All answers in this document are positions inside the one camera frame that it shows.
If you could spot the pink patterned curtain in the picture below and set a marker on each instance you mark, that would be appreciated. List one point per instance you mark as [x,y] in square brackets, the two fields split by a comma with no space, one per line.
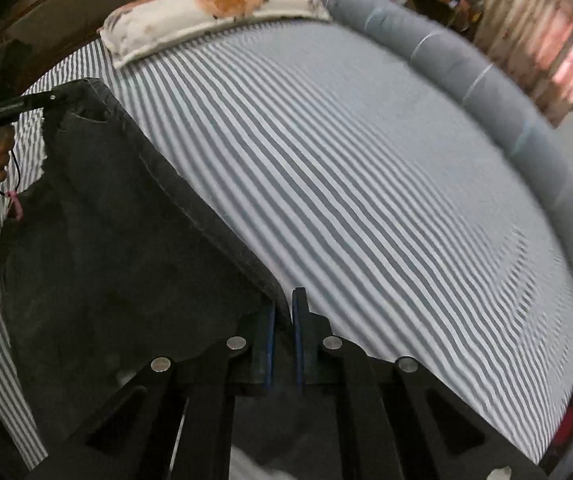
[532,42]

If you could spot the grey rolled blanket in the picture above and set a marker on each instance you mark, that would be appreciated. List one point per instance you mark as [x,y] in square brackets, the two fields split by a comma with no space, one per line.
[471,80]

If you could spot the grey white striped bed sheet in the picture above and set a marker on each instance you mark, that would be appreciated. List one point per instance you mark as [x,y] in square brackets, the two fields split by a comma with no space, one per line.
[351,176]

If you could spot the pink ribbon tag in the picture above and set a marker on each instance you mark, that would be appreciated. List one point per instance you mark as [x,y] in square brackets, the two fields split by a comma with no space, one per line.
[16,211]

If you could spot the floral white orange pillow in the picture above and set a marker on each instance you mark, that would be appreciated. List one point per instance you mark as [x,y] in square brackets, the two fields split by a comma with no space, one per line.
[143,27]

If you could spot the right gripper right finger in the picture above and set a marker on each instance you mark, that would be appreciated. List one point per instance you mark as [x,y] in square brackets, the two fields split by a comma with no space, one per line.
[397,420]

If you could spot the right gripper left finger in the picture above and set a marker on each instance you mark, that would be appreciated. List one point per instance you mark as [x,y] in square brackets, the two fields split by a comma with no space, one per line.
[174,419]

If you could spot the dark grey denim pants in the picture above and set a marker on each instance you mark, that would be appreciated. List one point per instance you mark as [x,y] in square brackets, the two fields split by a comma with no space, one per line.
[115,260]

